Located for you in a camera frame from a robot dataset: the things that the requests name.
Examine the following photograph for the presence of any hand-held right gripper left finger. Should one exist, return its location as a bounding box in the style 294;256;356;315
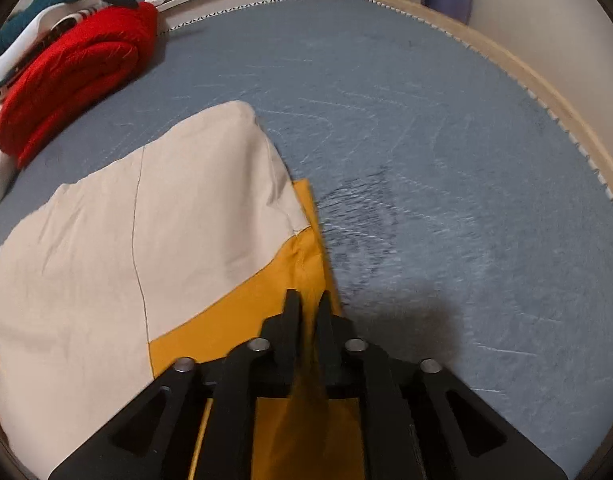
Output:
47;289;304;480

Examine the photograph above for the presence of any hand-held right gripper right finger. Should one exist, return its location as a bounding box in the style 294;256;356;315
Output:
315;291;568;480

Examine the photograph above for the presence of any beige and orange jacket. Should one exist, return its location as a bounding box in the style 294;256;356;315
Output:
0;100;367;480

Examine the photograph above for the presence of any bed with grey-blue sheet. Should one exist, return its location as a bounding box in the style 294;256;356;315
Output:
0;0;613;480

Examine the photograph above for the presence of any red folded blanket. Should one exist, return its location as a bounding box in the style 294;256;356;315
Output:
0;1;160;170

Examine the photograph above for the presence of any wooden bed frame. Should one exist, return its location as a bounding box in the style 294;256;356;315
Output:
381;0;613;211

